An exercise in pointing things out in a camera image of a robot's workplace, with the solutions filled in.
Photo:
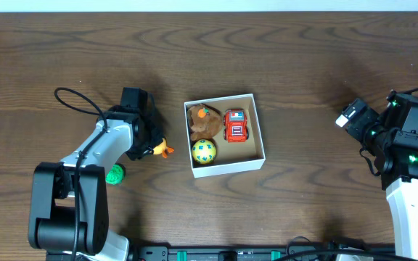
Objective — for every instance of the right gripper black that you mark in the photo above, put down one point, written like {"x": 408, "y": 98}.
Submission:
{"x": 368, "y": 116}

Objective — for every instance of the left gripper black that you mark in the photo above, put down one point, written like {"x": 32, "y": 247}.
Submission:
{"x": 147, "y": 143}

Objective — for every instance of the orange duck toy blue cap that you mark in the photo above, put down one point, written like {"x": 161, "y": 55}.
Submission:
{"x": 163, "y": 149}

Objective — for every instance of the brown plush bear toy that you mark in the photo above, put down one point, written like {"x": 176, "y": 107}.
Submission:
{"x": 204, "y": 122}

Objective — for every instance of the yellow ball with letters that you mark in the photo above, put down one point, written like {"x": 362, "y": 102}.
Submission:
{"x": 204, "y": 151}

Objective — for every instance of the red toy truck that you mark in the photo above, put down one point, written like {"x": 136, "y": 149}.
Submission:
{"x": 235, "y": 122}

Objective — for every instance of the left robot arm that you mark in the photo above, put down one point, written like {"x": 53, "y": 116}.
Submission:
{"x": 68, "y": 207}

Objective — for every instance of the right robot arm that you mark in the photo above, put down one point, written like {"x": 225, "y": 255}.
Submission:
{"x": 391, "y": 137}

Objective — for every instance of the green round toy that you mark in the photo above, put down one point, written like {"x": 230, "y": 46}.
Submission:
{"x": 116, "y": 175}

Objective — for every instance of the white cardboard box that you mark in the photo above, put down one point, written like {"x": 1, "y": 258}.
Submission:
{"x": 232, "y": 157}

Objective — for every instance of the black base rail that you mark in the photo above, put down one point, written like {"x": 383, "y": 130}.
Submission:
{"x": 240, "y": 253}

